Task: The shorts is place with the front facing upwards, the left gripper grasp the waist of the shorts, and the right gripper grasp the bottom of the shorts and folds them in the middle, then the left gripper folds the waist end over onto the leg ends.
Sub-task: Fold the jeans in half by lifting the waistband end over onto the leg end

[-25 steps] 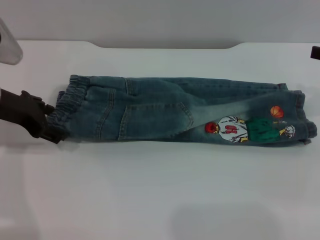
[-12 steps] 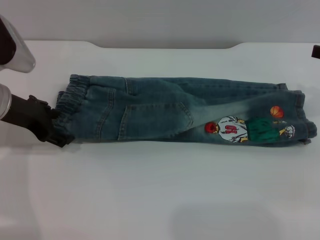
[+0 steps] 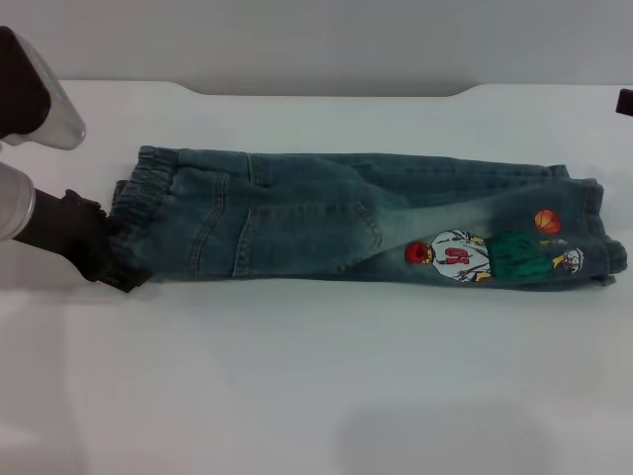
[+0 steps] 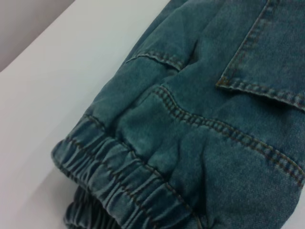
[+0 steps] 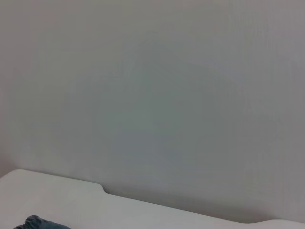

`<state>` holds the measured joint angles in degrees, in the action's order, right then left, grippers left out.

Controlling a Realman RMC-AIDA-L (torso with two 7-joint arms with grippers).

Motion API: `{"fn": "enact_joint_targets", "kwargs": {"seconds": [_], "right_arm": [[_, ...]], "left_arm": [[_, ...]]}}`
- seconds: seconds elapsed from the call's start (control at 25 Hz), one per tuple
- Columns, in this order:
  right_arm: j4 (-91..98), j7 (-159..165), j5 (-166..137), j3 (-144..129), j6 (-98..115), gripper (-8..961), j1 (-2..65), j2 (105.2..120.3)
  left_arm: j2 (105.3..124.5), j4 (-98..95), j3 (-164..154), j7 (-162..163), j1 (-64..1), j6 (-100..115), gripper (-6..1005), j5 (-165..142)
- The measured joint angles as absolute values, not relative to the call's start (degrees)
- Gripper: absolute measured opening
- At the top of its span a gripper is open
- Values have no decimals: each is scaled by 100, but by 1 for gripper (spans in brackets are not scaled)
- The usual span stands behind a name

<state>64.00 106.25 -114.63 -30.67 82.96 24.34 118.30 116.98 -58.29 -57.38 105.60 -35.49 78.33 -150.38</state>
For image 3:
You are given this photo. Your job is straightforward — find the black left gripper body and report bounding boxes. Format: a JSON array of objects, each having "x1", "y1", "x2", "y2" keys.
[{"x1": 12, "y1": 188, "x2": 125, "y2": 283}]

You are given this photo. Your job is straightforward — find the blue denim shorts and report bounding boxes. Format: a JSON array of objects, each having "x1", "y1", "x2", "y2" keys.
[{"x1": 112, "y1": 144, "x2": 629, "y2": 288}]

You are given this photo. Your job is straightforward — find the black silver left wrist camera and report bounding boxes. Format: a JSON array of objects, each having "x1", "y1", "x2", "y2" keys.
[{"x1": 0, "y1": 25, "x2": 87, "y2": 150}]

